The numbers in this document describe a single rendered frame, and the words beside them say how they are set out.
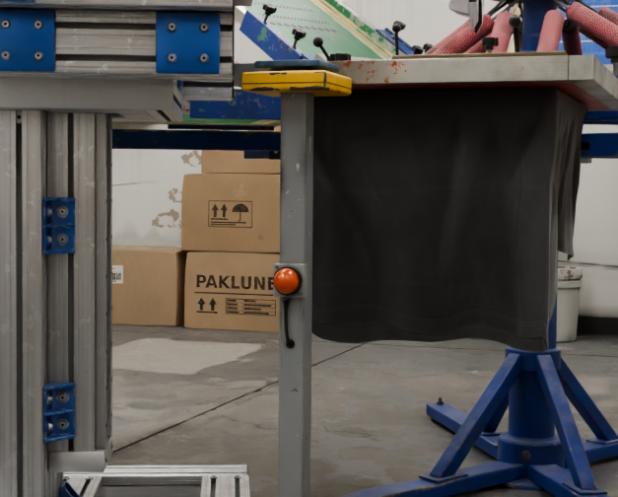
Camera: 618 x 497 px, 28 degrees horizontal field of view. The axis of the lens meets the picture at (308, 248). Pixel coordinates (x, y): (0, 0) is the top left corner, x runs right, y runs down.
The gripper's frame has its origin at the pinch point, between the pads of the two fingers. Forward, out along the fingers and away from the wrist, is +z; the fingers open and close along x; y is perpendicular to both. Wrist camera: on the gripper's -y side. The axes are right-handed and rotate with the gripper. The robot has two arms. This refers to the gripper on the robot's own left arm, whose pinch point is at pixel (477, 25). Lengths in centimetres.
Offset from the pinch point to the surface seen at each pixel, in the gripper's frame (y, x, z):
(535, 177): -19, 52, 31
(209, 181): 211, -369, 32
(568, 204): -20.7, 23.1, 36.2
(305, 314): 12, 80, 51
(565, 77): -24, 61, 16
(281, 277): 14, 84, 45
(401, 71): 1, 61, 14
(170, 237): 255, -415, 64
